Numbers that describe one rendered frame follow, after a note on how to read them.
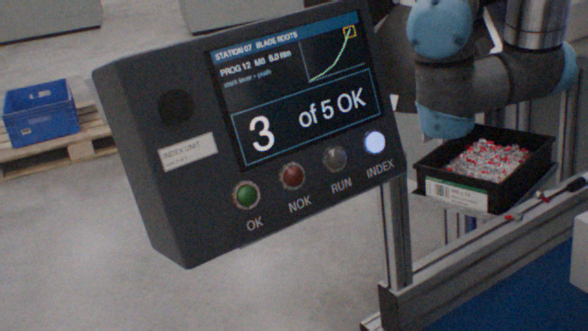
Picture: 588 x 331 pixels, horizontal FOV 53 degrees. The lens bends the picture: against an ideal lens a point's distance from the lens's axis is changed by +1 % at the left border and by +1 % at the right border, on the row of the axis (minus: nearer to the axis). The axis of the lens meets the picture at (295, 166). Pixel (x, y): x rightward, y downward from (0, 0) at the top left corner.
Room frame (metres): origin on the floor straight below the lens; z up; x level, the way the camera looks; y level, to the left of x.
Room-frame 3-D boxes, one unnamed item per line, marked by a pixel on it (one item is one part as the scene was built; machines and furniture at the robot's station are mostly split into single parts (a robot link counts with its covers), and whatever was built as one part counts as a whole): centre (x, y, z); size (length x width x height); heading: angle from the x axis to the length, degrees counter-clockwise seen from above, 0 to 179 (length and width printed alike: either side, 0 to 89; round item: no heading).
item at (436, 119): (0.75, -0.23, 1.08); 0.11 x 0.08 x 0.11; 103
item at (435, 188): (0.96, -0.35, 0.85); 0.22 x 0.17 x 0.07; 133
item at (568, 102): (1.59, -0.82, 0.42); 0.04 x 0.04 x 0.83; 29
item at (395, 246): (0.65, -0.11, 0.96); 0.03 x 0.03 x 0.20; 29
